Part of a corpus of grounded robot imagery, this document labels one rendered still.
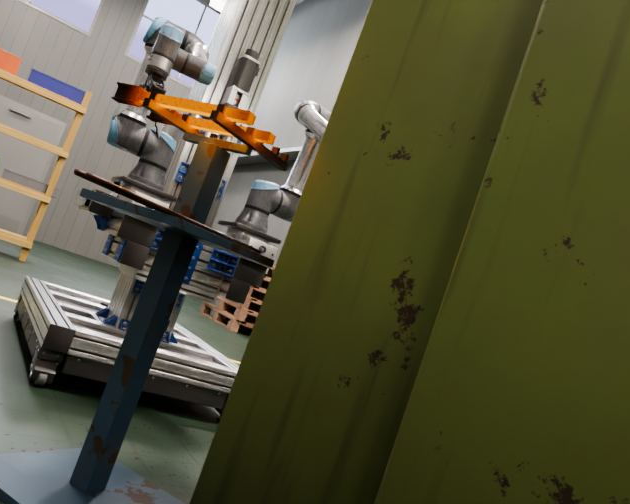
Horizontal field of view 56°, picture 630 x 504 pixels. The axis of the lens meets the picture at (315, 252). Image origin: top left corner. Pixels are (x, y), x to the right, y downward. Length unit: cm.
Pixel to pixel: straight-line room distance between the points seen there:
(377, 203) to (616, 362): 54
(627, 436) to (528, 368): 14
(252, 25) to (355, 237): 184
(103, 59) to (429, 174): 1118
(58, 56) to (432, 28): 1095
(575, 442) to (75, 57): 1160
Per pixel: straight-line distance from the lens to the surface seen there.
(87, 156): 1188
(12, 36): 1202
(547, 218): 94
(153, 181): 243
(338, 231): 121
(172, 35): 205
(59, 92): 702
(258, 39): 288
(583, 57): 104
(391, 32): 136
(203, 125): 154
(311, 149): 273
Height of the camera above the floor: 60
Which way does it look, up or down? 5 degrees up
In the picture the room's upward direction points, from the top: 20 degrees clockwise
